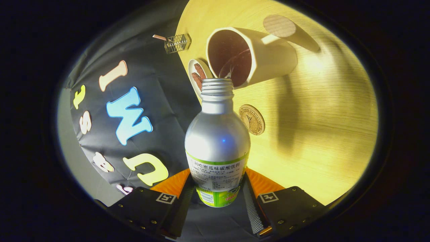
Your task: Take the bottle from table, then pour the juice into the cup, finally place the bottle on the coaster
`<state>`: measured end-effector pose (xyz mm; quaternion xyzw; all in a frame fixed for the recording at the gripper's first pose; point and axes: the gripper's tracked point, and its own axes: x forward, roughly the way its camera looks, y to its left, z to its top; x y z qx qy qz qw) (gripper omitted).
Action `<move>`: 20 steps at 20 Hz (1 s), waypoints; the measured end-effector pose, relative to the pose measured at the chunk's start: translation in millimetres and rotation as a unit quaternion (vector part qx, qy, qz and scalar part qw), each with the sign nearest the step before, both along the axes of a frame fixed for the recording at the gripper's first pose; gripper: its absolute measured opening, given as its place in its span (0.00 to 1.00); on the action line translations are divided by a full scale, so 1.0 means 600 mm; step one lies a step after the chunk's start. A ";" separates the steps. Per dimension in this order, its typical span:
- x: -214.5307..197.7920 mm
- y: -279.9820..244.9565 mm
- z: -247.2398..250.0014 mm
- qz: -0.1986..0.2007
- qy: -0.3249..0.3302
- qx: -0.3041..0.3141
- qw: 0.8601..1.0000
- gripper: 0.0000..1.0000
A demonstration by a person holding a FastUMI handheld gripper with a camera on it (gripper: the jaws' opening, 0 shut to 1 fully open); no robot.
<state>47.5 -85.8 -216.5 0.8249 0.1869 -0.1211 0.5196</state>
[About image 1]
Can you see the pink striped straw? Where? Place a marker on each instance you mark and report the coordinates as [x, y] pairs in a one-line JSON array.
[[158, 37]]

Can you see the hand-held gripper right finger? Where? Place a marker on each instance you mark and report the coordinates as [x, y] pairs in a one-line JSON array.
[[252, 208]]

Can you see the white round plate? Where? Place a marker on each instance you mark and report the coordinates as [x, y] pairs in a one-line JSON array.
[[192, 67]]

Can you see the wooden table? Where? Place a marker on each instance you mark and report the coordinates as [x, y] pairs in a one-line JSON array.
[[319, 134]]

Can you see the round cork coaster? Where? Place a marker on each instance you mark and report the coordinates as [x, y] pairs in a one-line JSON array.
[[253, 121]]

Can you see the brown meat piece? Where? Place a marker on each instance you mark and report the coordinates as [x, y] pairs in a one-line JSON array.
[[197, 81], [201, 71]]

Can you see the silver bottle with green label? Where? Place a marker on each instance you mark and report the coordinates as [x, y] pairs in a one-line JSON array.
[[216, 141]]

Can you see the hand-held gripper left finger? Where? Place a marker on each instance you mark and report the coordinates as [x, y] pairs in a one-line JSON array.
[[179, 211]]

